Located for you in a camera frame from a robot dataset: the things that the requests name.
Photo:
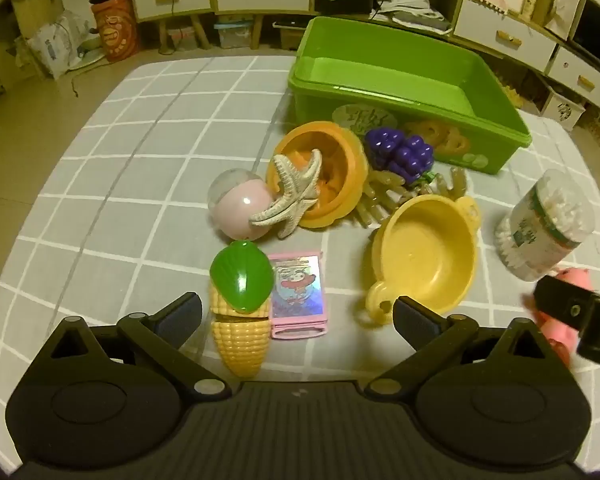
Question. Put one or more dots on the yellow toy corn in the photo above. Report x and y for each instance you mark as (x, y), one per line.
(240, 340)

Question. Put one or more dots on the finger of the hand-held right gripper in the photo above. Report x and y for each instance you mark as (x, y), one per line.
(562, 305)

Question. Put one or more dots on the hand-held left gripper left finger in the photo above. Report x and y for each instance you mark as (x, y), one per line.
(182, 317)

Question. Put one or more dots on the yellow toy pot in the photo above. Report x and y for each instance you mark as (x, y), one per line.
(425, 255)

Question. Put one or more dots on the orange printed bag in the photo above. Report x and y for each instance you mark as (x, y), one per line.
(115, 30)

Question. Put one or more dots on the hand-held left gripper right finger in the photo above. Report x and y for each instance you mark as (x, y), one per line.
(412, 322)

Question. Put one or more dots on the orange toy pumpkin half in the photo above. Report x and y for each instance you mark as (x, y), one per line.
(345, 170)

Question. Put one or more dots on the purple toy grapes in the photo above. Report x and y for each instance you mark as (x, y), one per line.
(405, 155)

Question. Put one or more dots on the green plastic bin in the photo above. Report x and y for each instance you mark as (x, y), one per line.
(380, 75)

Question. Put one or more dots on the clear cotton swab jar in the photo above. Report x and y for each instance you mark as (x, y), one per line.
(540, 220)

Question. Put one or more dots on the wooden shelving unit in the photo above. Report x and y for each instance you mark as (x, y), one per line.
(15, 25)

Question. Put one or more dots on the clear storage box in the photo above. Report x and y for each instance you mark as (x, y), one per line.
(235, 35)

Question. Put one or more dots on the black microwave oven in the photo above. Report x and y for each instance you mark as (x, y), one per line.
(597, 30)

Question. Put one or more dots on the white toy starfish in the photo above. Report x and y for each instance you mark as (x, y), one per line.
(290, 195)

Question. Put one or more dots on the stack of papers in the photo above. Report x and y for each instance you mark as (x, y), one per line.
(415, 12)

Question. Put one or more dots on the pink clear capsule ball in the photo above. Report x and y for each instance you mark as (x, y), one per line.
(235, 205)

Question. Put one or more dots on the pink toy pig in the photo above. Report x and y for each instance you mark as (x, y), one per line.
(560, 335)

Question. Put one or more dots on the pink toy card holder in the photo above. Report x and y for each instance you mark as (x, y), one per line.
(300, 290)

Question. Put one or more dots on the white patterned box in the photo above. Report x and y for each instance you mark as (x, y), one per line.
(565, 110)

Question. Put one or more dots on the white plastic bag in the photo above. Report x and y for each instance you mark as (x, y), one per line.
(55, 45)

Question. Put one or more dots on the grey checked blanket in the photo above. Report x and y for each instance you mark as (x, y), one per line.
(130, 160)

